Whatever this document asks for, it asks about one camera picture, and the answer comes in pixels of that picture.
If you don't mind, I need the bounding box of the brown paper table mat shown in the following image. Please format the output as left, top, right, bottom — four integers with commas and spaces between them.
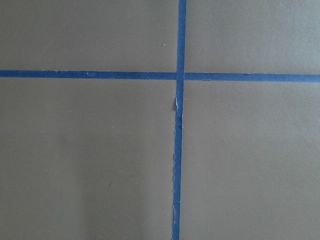
0, 0, 320, 240

